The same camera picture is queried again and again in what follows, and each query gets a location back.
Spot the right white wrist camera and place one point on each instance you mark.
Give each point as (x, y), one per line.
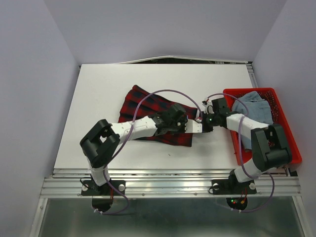
(208, 108)

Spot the aluminium front rail frame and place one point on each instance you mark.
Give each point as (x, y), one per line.
(159, 183)

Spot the dark red dotted skirt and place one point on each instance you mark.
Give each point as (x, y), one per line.
(268, 96)

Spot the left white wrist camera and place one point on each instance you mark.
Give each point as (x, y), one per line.
(193, 127)

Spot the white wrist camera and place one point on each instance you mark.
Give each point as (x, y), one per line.
(208, 108)
(193, 127)

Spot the red plastic bin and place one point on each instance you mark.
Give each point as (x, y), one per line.
(296, 156)

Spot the aluminium right side rail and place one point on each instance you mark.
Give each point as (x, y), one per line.
(252, 74)

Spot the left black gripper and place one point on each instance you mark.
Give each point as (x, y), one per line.
(183, 120)

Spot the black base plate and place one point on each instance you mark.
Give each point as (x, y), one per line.
(90, 188)
(227, 187)

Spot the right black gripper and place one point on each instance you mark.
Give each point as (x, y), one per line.
(205, 129)

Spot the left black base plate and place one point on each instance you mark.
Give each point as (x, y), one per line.
(90, 188)

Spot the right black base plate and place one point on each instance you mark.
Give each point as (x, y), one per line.
(227, 187)

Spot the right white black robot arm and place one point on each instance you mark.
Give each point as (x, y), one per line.
(269, 145)

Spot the light blue denim skirt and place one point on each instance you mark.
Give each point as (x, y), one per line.
(259, 110)

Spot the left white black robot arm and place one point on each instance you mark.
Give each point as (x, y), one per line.
(101, 142)

